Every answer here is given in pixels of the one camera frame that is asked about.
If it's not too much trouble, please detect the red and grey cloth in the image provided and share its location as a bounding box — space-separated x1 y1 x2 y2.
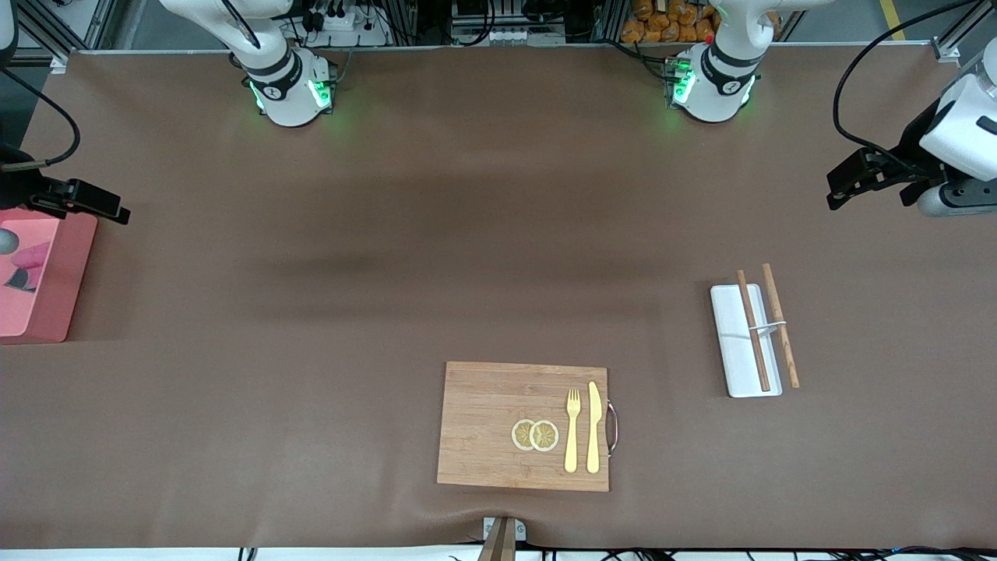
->
4 243 51 293

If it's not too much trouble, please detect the pink plastic bin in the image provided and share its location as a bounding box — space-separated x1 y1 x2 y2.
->
0 209 98 345

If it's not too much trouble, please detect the brown wooden rod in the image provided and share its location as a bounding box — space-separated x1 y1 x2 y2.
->
737 270 772 393
762 263 801 389

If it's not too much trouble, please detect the white rectangular tray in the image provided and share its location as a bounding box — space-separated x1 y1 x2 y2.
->
710 284 787 399

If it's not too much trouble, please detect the orange toy bread pile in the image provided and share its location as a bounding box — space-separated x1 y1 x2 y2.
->
621 0 780 44

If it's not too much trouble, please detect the white power strip with plugs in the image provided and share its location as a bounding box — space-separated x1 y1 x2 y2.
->
300 6 390 48

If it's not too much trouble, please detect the brown table cover mat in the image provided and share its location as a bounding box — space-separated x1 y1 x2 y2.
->
0 44 997 550

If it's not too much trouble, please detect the yellow plastic knife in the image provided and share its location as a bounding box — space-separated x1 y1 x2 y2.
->
586 381 602 475

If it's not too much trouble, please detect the white socket strip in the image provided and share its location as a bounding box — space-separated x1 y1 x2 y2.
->
452 27 565 46

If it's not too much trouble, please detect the yellow plastic fork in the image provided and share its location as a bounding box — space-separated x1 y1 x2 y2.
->
564 388 582 474

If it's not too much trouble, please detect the brown stand bar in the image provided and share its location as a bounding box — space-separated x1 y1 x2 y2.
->
477 518 516 561

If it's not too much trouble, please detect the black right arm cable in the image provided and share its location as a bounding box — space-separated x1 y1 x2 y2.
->
0 66 82 171

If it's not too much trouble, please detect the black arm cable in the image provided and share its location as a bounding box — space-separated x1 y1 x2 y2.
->
832 0 997 168
0 66 82 171

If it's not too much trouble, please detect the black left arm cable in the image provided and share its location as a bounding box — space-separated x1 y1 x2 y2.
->
832 0 997 168

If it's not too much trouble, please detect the aluminium frame strut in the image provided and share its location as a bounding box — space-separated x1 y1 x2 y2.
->
931 0 997 63
16 0 118 63

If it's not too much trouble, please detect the wooden cutting board, metal handle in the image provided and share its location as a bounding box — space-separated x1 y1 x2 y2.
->
436 361 619 492

